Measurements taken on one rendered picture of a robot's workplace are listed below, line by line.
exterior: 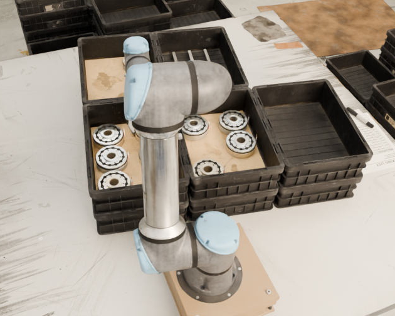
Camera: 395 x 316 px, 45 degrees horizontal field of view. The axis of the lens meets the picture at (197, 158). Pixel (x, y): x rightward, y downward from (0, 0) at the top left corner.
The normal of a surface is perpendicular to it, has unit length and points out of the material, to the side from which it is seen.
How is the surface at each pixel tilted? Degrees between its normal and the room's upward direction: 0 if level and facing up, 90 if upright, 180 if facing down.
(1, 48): 0
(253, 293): 2
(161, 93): 55
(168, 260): 70
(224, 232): 10
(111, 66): 0
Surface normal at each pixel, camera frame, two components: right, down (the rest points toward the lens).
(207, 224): 0.21, -0.67
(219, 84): 0.71, -0.02
